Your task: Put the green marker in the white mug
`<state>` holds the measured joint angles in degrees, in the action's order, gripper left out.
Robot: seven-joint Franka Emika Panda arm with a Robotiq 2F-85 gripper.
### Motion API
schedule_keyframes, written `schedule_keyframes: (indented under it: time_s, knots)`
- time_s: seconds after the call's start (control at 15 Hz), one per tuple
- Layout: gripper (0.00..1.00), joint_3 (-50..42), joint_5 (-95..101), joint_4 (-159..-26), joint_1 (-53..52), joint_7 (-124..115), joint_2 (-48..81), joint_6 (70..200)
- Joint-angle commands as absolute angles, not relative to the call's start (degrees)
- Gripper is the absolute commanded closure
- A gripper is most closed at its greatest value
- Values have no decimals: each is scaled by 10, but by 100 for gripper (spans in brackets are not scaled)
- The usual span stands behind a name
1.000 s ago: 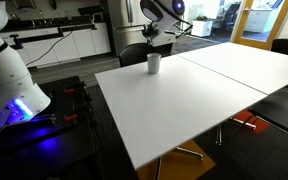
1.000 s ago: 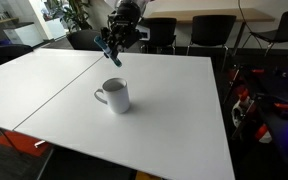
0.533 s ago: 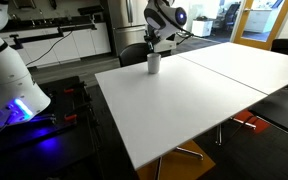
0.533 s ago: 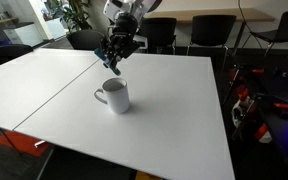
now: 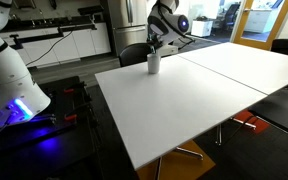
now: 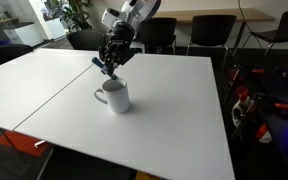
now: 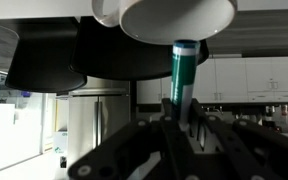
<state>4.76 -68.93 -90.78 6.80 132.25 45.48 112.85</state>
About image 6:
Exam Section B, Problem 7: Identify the white ceramic mug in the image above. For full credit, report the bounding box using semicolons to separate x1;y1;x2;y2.
93;77;131;115

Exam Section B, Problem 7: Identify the white planter box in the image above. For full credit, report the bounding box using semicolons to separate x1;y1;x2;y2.
45;17;68;41

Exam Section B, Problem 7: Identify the black robot stand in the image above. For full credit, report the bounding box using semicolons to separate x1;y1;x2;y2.
247;64;288;169

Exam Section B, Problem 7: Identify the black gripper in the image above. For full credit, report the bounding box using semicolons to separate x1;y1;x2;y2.
98;21;137;76

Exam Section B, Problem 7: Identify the black hanging cable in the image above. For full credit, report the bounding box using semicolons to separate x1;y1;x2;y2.
238;0;264;50

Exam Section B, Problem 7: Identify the metal table leg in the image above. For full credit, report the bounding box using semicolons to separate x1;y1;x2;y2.
36;146;56;180

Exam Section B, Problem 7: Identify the green potted plant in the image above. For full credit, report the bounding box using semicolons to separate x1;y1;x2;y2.
48;0;94;33

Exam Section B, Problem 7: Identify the white cabinet with dark top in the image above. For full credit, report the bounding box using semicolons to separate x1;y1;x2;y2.
3;22;45;48

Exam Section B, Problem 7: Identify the wooden shelf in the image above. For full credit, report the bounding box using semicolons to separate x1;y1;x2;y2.
0;16;20;28

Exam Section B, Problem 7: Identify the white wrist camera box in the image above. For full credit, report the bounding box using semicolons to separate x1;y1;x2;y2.
101;7;122;27

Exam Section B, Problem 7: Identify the white table foot bar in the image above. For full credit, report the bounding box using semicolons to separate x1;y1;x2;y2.
33;139;47;149

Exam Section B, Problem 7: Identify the red clamp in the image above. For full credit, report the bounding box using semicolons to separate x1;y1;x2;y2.
235;84;251;102
253;123;270;141

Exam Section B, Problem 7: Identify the white plastic device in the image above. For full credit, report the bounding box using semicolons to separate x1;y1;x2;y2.
231;96;256;128

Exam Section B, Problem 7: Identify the black chair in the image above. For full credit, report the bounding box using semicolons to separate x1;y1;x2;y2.
186;14;238;69
242;9;288;58
0;44;34;72
139;17;178;55
66;29;107;52

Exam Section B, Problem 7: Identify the orange clamp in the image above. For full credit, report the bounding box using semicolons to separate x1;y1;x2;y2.
250;68;266;75
273;101;288;111

